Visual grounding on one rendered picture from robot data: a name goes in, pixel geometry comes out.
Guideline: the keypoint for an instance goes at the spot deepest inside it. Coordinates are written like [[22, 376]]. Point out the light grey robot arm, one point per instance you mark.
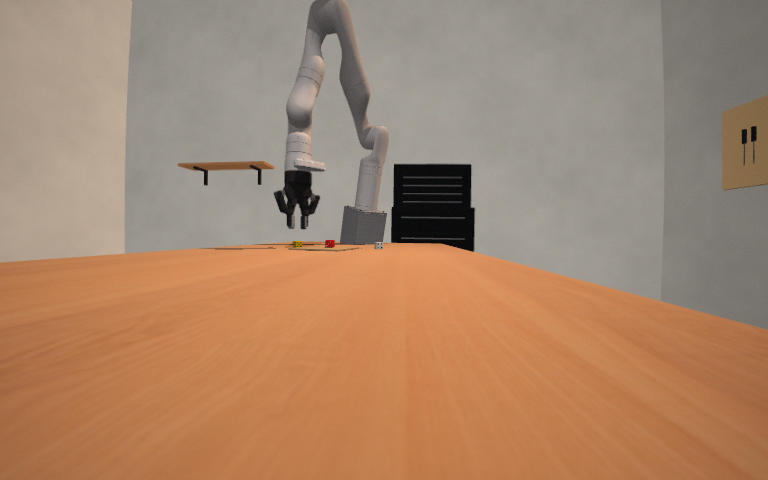
[[329, 17]]

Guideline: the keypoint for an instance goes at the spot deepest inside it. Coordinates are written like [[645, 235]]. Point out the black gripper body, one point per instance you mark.
[[297, 180]]

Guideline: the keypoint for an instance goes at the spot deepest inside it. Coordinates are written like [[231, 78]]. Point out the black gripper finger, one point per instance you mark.
[[279, 196], [307, 209]]

